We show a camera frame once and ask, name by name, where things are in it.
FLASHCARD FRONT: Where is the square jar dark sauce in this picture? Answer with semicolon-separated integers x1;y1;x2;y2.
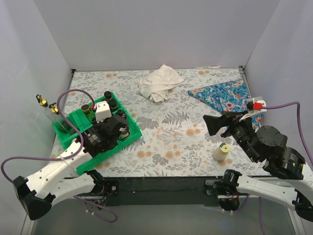
57;119;75;135

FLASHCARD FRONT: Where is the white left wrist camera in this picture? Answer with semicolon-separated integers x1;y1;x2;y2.
92;101;112;124

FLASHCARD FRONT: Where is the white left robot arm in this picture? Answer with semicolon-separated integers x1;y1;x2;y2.
13;115;129;220

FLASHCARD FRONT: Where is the green plastic organizer tray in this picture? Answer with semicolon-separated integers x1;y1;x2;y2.
52;93;142;175

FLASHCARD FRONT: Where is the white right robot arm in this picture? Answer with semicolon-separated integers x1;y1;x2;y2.
203;111;313;221

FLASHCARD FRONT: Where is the clear gold-spout oil bottle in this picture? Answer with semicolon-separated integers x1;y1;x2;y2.
48;102;65;124

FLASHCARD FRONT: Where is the dark round-cap bottle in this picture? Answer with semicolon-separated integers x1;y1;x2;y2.
104;91;112;100

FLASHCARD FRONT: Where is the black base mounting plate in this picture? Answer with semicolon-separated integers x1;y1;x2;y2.
75;176;247;208

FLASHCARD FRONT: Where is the white crumpled cloth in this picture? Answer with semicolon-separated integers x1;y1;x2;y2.
138;65;184;103

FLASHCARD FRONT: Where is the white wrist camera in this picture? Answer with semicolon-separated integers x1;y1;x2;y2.
92;101;112;124
240;96;266;121

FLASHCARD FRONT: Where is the blue floral cloth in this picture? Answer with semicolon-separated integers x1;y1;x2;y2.
187;78;264;130

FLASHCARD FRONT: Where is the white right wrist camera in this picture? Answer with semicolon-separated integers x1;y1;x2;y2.
240;96;266;121

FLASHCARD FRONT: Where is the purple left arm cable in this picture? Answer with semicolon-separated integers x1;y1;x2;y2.
0;89;118;223

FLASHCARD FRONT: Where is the black-cap white powder bottle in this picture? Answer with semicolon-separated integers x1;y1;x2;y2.
119;130;130;141

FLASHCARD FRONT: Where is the yellow-lid white sauce bottle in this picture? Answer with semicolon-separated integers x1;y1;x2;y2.
213;143;231;162

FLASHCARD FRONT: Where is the small black-cap spice jar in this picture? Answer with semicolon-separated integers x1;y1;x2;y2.
115;110;127;119

